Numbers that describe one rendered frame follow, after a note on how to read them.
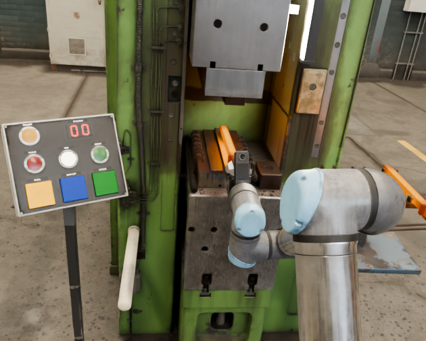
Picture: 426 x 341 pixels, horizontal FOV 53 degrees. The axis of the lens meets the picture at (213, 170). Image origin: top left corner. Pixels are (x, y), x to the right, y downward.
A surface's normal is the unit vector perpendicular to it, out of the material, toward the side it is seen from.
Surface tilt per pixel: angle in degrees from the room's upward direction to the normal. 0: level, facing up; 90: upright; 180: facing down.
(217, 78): 90
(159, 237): 90
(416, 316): 0
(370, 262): 0
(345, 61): 90
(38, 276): 0
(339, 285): 58
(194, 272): 90
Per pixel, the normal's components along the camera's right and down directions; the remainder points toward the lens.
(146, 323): 0.09, 0.44
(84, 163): 0.47, -0.09
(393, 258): 0.08, -0.90
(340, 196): 0.20, -0.19
